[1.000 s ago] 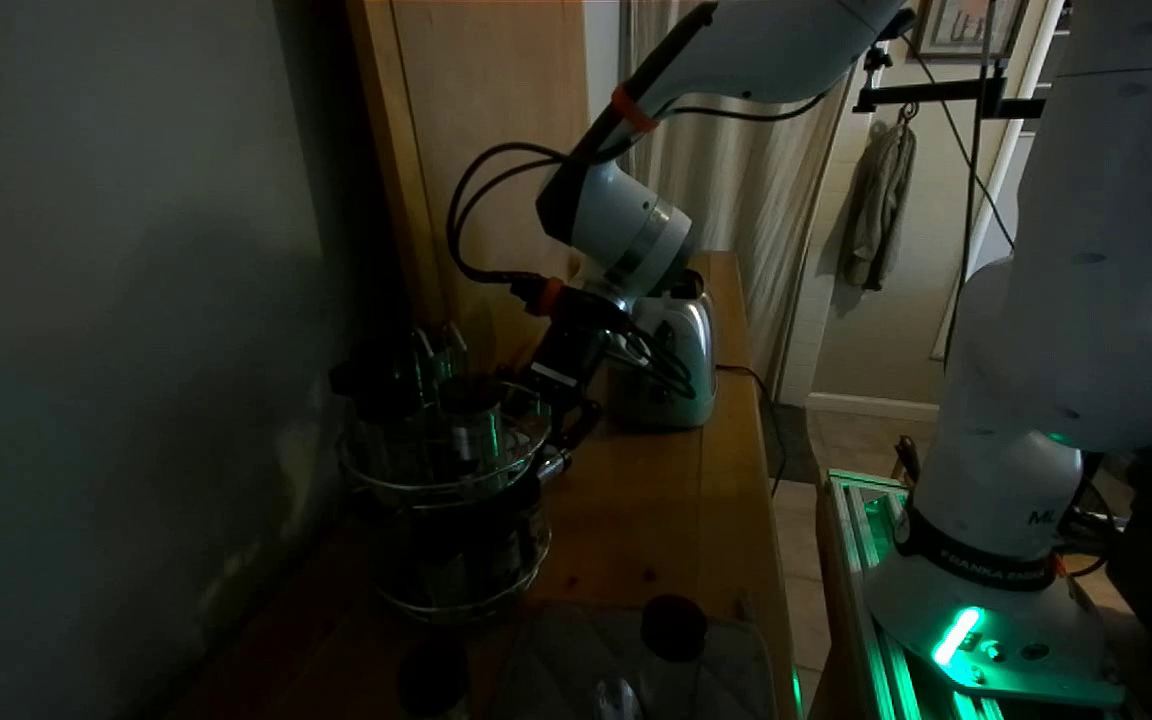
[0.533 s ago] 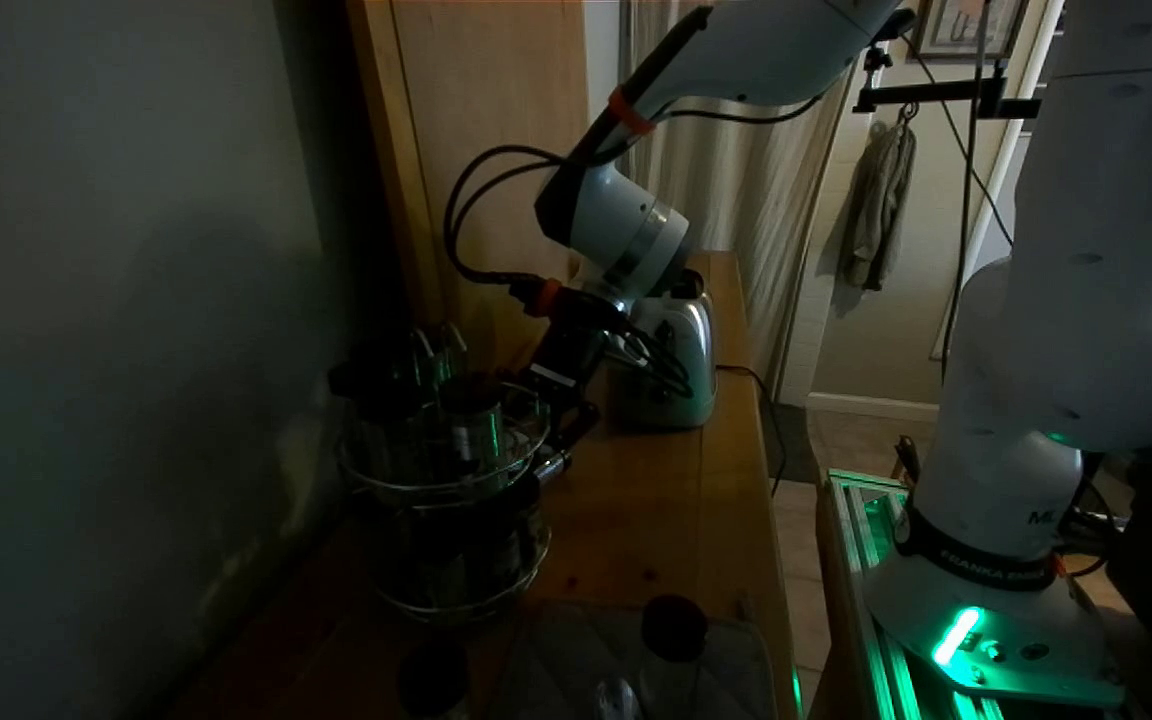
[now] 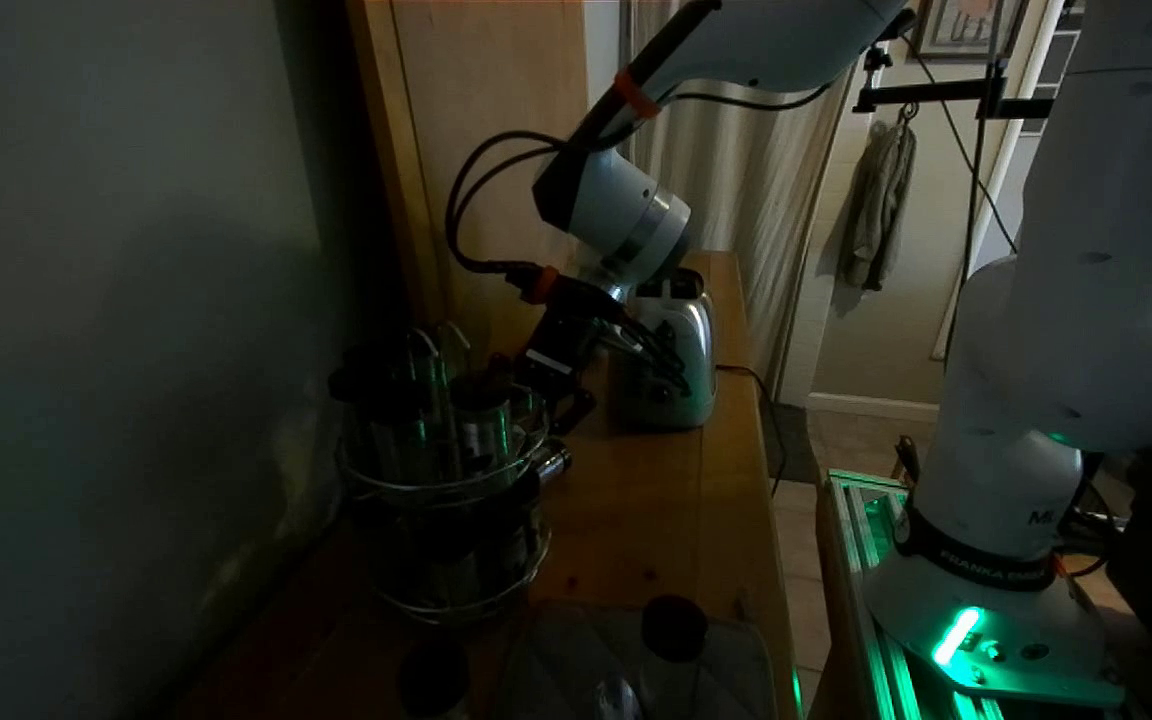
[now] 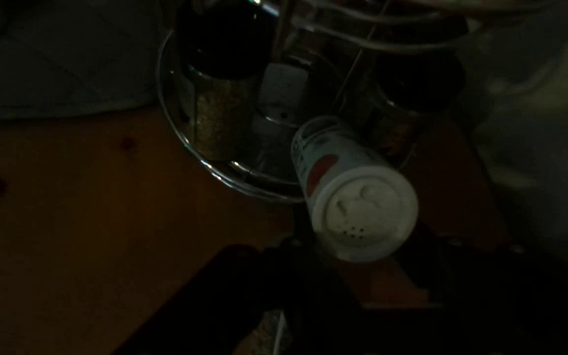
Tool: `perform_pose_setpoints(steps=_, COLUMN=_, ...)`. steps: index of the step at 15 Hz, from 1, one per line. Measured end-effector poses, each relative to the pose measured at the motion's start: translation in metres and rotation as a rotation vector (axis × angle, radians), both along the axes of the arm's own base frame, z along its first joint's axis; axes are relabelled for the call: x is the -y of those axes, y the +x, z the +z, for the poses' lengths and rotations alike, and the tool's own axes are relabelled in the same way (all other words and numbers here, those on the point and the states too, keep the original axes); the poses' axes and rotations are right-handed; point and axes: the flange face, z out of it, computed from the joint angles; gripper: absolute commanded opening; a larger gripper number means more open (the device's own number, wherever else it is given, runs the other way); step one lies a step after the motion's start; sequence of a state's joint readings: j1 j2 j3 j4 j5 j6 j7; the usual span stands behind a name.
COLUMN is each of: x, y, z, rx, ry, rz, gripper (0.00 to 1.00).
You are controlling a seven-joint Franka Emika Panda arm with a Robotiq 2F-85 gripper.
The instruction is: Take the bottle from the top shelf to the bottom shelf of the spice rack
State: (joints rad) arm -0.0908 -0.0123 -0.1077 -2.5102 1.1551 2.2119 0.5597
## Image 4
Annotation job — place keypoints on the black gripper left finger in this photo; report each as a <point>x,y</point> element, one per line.
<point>231,302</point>

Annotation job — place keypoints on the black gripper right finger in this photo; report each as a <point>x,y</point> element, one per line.
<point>493,302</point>

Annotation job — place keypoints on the white spice bottle red label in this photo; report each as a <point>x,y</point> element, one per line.
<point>355,203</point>

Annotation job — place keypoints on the grey-capped spice jar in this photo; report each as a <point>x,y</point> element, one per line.
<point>284,99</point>

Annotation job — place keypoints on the grey quilted mat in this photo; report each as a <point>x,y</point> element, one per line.
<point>53,65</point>

